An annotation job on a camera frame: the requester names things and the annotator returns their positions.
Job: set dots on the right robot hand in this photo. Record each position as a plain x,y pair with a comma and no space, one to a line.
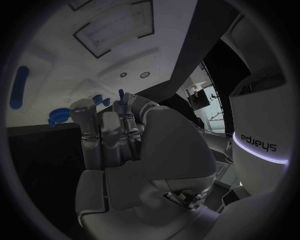
173,142

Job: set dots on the blue peg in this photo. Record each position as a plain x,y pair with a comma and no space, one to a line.
121,97

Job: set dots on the blue gear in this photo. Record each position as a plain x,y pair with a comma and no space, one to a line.
59,116

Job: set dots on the white task board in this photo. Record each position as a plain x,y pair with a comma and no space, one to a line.
70,56

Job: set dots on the blue block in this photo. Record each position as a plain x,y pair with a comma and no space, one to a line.
102,100

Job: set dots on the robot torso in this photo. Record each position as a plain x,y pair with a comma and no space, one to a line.
257,121

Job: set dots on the blue long cylinder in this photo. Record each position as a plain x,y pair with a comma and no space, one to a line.
19,88

